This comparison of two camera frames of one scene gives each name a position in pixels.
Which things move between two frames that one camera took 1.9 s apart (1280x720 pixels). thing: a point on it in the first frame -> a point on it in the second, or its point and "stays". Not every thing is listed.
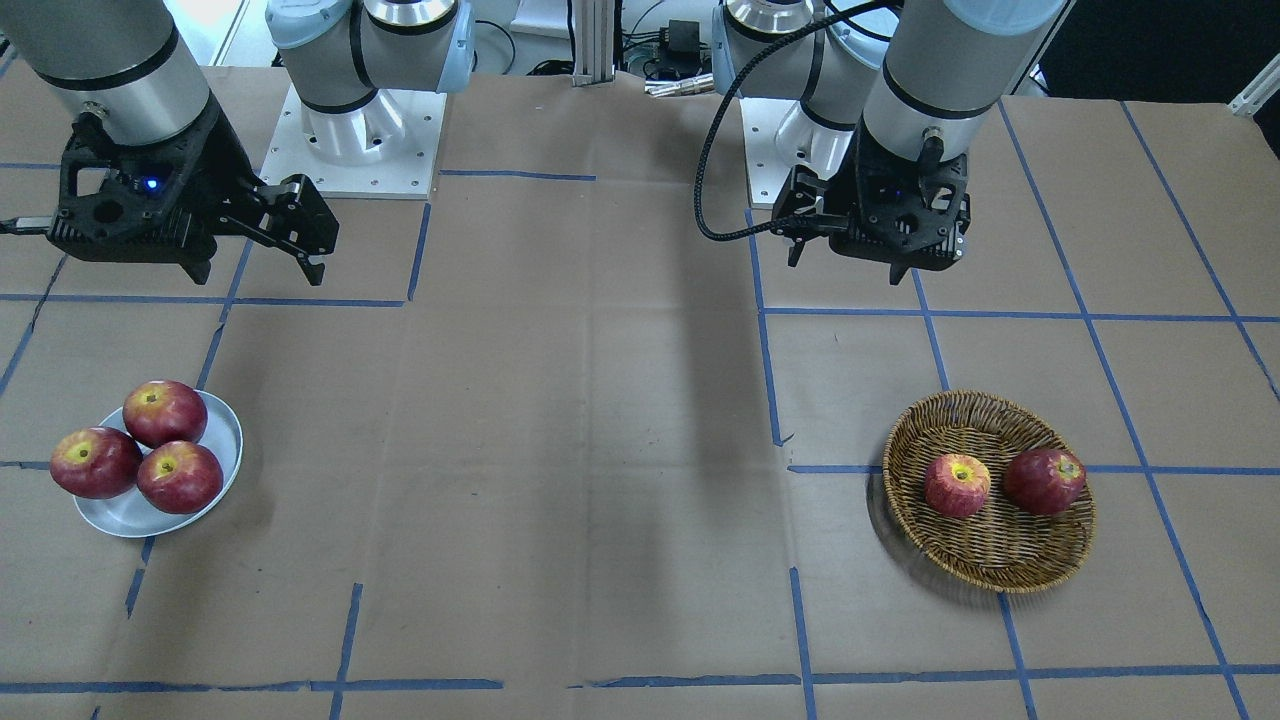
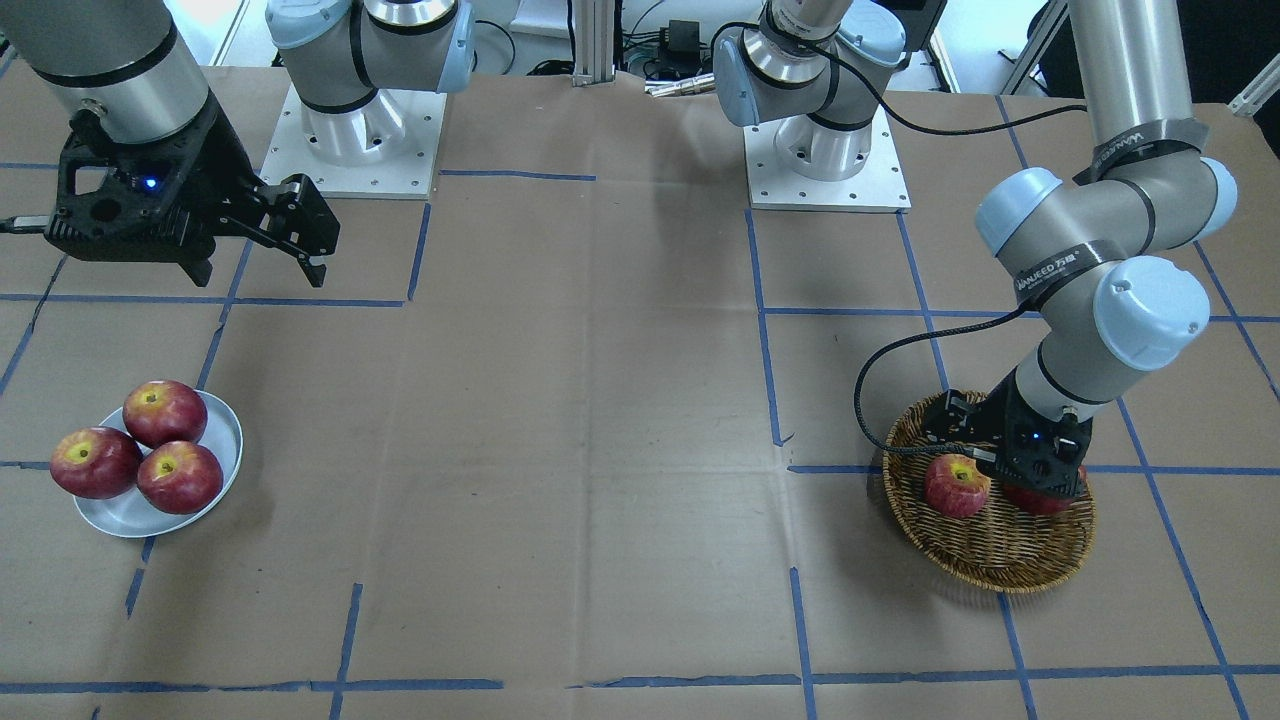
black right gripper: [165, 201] stays
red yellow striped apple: [956, 485] stays
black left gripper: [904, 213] -> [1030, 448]
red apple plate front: [180, 477] stays
